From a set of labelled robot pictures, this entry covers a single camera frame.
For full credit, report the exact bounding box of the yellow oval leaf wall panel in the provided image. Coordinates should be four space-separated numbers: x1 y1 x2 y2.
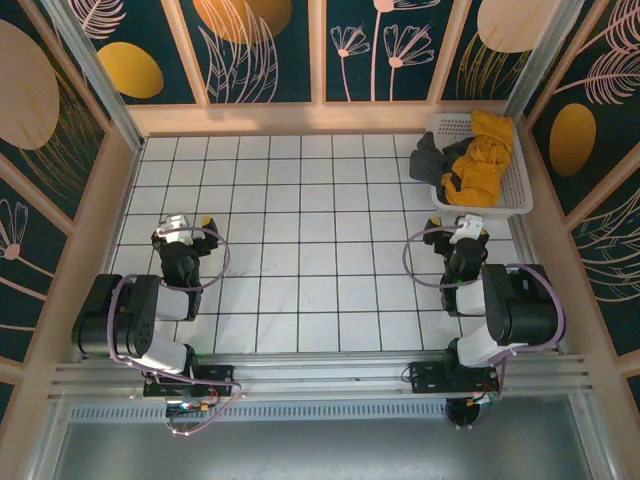
67 0 197 106

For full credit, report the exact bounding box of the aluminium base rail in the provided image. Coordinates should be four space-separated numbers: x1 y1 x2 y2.
49 349 594 401

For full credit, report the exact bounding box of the slotted grey cable duct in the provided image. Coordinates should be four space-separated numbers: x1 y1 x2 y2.
69 403 451 422

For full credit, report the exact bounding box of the wooden enclosure frame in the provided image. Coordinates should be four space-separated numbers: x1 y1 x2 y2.
0 0 640 480

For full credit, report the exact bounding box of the beige circle grass wall panel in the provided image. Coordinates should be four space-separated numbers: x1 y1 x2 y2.
439 0 551 101

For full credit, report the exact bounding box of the large beige oval wall panel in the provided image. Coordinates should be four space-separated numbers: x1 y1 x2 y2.
0 0 111 221

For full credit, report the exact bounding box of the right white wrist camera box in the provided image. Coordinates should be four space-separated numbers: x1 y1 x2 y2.
448 214 485 245

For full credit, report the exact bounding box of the dark grey t-shirt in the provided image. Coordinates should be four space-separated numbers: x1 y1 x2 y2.
408 131 476 204

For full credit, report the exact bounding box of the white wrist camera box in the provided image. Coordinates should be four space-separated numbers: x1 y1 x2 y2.
448 214 485 245
156 213 195 246

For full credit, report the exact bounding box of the yellow oval fern wall panel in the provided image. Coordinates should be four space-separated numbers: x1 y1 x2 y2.
527 0 640 216

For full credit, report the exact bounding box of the pink fern side wall panel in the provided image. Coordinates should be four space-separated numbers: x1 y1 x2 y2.
569 189 640 356

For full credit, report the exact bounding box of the orange circle leaf wall panel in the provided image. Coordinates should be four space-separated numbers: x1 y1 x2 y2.
178 0 314 105

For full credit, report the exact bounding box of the yellow t-shirt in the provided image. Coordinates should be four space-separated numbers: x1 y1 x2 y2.
439 109 515 207

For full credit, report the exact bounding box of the white plastic basket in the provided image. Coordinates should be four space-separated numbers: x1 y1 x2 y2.
424 112 535 217

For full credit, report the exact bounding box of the aluminium corner post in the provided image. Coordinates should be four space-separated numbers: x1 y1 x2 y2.
42 0 147 152
503 0 586 121

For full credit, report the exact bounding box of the pink flower side wall panel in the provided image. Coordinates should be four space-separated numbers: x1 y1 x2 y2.
0 154 69 361

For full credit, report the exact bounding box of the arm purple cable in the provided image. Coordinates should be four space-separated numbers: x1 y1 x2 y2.
402 225 567 397
108 226 244 437

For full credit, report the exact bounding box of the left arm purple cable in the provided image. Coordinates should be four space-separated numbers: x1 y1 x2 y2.
108 226 244 437

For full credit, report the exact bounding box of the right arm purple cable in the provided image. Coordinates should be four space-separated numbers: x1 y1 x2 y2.
402 225 567 397

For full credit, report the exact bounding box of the grey metal sheet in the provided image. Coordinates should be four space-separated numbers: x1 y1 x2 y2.
29 419 621 480

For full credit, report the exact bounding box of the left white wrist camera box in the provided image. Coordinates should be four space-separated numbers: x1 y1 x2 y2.
156 213 195 246

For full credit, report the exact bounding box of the pink flowers wall panel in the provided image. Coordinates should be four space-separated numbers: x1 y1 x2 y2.
325 0 464 103

